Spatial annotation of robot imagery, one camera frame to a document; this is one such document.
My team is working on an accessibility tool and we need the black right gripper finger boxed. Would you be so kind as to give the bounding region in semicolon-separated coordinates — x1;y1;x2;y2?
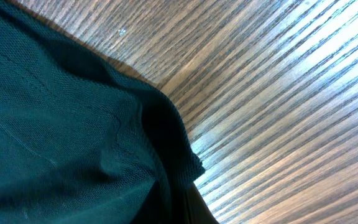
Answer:
185;184;219;224

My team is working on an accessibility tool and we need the black polo shirt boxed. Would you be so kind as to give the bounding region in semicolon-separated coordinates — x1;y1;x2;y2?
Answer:
0;1;204;223

